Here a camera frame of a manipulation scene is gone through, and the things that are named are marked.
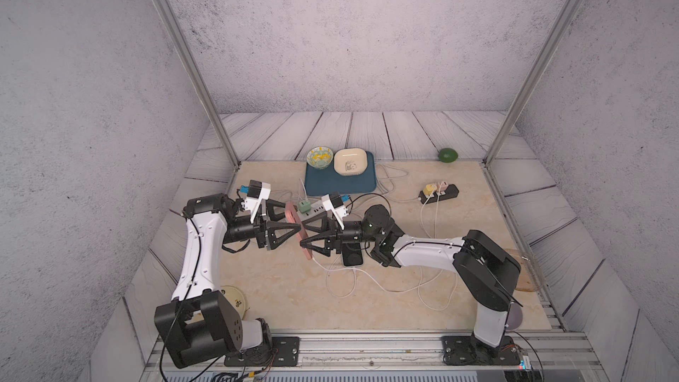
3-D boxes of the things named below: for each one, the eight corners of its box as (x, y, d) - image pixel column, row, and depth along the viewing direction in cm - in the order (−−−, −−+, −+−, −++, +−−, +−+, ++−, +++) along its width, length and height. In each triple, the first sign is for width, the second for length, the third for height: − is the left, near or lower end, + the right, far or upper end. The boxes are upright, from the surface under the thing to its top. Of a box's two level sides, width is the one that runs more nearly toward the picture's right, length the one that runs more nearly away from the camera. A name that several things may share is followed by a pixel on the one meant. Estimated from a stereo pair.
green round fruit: (439, 162, 123) (442, 156, 120) (437, 153, 126) (439, 147, 124) (456, 162, 123) (458, 156, 120) (453, 153, 126) (455, 147, 124)
